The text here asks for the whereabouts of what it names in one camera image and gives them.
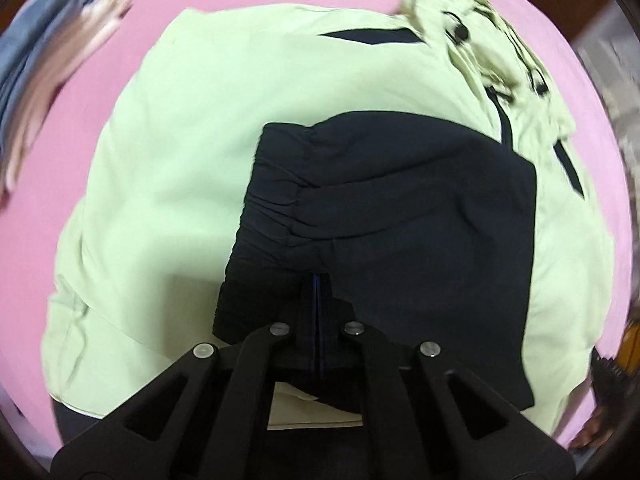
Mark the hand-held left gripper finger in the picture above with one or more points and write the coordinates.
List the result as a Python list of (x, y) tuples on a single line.
[(314, 310), (324, 310)]

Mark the green and black hooded jacket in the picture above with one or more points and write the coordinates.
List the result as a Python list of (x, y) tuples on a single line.
[(150, 210)]

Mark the folded cream clothes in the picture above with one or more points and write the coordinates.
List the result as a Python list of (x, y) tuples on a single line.
[(60, 75)]

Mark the person's right hand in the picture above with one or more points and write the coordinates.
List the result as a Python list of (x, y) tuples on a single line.
[(590, 432)]

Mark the cloth-covered furniture with lace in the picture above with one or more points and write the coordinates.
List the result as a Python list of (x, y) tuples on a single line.
[(620, 110)]

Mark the folded blue jeans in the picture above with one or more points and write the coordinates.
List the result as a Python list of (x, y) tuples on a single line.
[(30, 50)]

